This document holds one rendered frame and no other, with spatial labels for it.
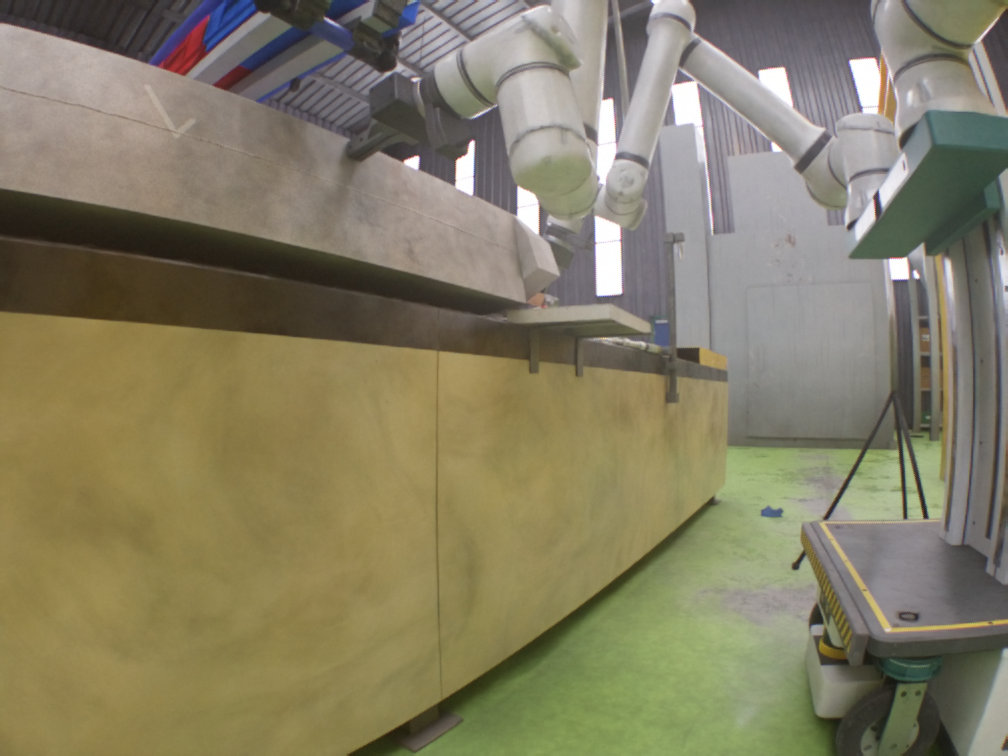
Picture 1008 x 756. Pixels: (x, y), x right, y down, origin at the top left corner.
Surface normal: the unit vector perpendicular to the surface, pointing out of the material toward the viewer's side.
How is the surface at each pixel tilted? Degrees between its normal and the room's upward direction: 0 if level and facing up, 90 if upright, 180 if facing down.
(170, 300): 90
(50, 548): 90
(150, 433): 91
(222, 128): 80
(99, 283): 90
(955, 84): 68
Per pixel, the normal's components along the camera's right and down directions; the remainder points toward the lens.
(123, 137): 0.82, -0.18
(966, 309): -0.41, -0.03
